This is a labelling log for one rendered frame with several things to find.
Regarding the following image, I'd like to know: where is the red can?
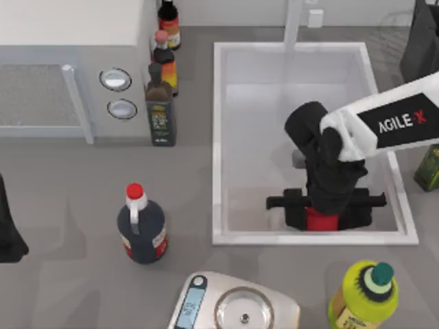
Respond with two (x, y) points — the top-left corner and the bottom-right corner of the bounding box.
(306, 205), (340, 232)

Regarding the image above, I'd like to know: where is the white sink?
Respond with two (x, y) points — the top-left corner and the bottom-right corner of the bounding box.
(211, 41), (420, 246)

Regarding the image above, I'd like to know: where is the yellow-green bottle with green cap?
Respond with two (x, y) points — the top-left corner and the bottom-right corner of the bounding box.
(327, 260), (401, 329)

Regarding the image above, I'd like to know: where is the silver kitchen scale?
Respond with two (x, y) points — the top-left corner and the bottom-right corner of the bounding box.
(167, 270), (302, 329)

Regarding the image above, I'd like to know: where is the dark bottle with red cap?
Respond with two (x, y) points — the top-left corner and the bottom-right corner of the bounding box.
(116, 182), (169, 265)

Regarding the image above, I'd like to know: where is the dark olive oil bottle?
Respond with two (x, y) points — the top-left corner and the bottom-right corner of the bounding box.
(145, 62), (178, 147)

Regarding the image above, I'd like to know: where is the white tall tap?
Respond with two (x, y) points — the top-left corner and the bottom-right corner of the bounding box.
(282, 0), (307, 53)

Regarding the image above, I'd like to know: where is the small white box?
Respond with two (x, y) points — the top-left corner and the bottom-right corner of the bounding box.
(307, 9), (324, 29)

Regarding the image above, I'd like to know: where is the dark bottle with pink cap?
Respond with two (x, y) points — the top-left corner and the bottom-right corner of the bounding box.
(150, 29), (180, 98)

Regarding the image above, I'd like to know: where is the dark grey box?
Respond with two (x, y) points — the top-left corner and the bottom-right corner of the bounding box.
(399, 0), (439, 84)

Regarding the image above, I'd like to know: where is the round microwave knob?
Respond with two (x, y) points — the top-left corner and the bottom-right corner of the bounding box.
(106, 98), (139, 121)
(98, 67), (133, 93)

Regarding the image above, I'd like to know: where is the dark bottle with orange label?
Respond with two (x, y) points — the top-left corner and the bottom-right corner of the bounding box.
(157, 0), (182, 51)

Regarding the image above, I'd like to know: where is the microwave oven door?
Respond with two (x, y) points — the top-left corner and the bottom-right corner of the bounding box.
(0, 62), (94, 138)

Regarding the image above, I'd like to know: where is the pale microwave oven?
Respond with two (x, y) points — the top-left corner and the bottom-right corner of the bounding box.
(0, 0), (156, 147)

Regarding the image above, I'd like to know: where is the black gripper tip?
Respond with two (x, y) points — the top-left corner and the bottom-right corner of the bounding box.
(0, 172), (30, 264)

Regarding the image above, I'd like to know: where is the pale microwave door handle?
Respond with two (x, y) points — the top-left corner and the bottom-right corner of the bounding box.
(60, 64), (95, 145)

